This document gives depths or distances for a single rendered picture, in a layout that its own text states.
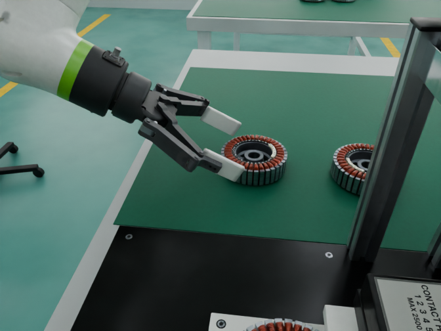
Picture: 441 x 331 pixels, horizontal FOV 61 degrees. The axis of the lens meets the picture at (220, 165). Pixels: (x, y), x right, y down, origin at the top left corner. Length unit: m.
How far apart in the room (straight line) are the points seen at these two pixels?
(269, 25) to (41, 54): 1.09
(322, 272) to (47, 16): 0.48
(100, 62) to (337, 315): 0.44
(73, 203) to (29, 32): 1.33
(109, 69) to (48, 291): 1.08
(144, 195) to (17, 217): 1.29
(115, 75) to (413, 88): 0.38
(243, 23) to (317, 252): 1.16
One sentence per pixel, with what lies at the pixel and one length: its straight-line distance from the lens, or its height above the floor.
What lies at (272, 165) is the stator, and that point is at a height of 0.79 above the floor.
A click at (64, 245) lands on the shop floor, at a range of 1.66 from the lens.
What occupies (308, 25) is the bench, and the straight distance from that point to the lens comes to 1.54.
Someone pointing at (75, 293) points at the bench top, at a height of 0.75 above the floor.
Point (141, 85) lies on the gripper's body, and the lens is 0.58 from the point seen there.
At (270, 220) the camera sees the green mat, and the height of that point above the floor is 0.75.
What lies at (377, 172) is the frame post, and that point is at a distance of 0.42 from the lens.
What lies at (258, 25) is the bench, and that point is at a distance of 1.54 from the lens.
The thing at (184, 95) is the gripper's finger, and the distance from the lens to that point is 0.67.
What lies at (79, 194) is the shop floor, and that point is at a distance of 1.88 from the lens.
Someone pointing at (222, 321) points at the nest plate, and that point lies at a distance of 0.42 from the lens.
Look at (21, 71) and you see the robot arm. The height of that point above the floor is 0.95.
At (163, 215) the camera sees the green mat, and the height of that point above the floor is 0.75.
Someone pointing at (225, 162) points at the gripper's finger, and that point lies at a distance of 0.57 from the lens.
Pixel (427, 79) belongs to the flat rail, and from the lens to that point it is 0.35.
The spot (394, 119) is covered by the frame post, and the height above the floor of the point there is 0.97.
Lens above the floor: 1.14
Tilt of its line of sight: 36 degrees down
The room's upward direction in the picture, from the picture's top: straight up
